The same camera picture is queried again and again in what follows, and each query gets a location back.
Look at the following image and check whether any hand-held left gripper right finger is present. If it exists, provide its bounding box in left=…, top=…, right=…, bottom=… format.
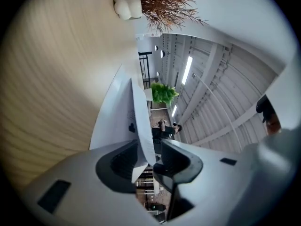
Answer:
left=152, top=139, right=251, bottom=226

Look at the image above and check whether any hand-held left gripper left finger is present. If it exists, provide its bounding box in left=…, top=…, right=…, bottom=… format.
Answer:
left=20, top=139, right=163, bottom=226

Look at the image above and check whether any white book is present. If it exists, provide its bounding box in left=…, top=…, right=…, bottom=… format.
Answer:
left=88, top=64, right=158, bottom=184

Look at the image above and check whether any white shelf unit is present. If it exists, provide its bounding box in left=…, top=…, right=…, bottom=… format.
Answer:
left=136, top=170, right=163, bottom=196

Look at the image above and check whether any green leafy plant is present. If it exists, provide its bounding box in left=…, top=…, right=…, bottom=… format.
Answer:
left=150, top=81, right=181, bottom=105

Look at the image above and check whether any long ceiling light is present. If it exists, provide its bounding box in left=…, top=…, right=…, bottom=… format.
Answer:
left=181, top=56, right=193, bottom=85

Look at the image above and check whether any black metal rack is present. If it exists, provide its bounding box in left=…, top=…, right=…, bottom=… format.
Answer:
left=138, top=51, right=153, bottom=90

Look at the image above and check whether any dried brown plant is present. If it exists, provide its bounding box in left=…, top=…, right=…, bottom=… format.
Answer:
left=140, top=0, right=209, bottom=33

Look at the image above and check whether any white bubble-shaped vase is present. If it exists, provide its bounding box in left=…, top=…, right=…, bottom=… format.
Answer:
left=113, top=0, right=143, bottom=21

